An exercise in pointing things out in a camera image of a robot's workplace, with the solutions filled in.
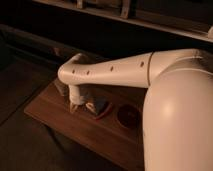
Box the wooden shelf ledge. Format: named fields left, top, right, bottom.
left=33, top=0, right=213, bottom=43

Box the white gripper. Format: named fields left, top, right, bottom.
left=69, top=85, right=96, bottom=113

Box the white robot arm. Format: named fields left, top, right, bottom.
left=58, top=49, right=213, bottom=171

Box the dark red bowl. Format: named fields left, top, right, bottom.
left=117, top=104, right=140, bottom=129

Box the dark eraser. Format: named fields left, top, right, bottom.
left=94, top=98, right=108, bottom=113

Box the wooden table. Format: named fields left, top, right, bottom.
left=24, top=83, right=146, bottom=171

